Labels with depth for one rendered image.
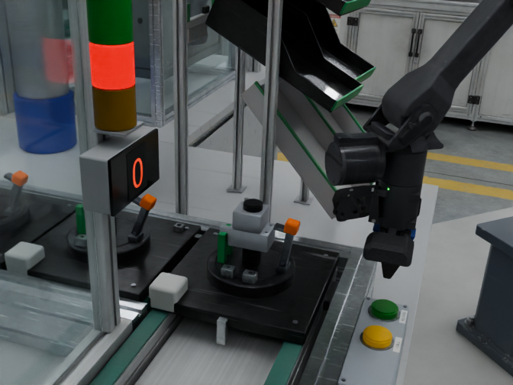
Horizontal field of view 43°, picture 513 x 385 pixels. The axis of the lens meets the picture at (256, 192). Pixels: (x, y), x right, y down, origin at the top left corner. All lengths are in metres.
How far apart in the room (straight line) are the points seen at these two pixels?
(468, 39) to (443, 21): 4.07
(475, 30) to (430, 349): 0.52
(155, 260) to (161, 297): 0.12
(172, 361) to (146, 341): 0.05
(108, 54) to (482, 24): 0.45
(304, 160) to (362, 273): 0.23
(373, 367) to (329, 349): 0.07
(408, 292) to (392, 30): 3.85
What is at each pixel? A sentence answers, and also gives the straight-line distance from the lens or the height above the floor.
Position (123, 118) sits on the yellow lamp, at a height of 1.28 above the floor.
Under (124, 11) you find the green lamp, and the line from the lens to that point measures 0.74.
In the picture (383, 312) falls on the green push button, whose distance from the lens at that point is 0.98.
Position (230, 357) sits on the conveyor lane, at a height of 0.92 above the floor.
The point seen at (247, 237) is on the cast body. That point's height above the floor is 1.05.
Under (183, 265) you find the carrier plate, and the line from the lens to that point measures 1.06.
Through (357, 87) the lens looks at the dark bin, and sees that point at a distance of 1.19.
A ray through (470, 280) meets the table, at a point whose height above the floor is 0.86.
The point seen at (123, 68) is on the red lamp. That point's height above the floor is 1.33.
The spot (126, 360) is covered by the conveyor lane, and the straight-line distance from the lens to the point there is 0.91.
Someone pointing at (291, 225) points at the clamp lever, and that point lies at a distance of 0.96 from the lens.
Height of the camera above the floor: 1.52
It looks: 25 degrees down
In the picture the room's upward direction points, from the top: 3 degrees clockwise
